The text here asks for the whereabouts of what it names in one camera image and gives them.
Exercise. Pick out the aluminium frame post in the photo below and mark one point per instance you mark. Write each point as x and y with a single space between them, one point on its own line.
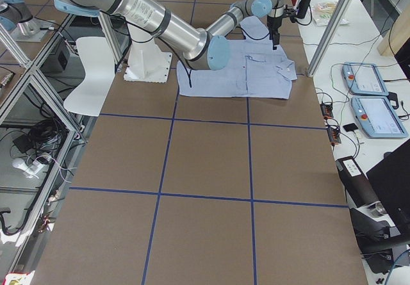
328 35

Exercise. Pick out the blue striped button shirt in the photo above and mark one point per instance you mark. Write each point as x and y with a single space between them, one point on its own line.
254 69

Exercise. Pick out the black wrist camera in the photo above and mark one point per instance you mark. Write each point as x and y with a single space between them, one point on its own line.
290 13

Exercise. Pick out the orange circuit board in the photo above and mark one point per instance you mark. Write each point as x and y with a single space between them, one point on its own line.
326 109

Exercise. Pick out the black water bottle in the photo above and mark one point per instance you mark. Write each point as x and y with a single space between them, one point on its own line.
302 8

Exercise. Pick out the black cylinder with label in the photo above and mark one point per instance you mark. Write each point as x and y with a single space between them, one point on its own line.
355 182

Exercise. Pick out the upper blue teach pendant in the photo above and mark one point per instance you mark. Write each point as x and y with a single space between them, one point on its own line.
364 79

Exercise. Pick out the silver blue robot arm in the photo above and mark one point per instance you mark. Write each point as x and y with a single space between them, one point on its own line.
273 9
201 50

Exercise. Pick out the white plastic chair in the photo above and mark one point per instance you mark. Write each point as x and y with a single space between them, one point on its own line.
99 65

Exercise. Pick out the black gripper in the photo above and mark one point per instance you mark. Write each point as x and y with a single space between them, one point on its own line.
274 23

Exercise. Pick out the blue teach pendant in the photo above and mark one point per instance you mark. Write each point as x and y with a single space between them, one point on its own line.
377 118
364 79

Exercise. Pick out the black monitor stand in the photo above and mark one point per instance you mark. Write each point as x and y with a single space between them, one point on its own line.
376 237

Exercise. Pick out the lower blue teach pendant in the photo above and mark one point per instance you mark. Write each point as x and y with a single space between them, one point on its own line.
377 118

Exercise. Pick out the black monitor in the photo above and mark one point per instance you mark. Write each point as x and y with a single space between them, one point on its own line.
390 181

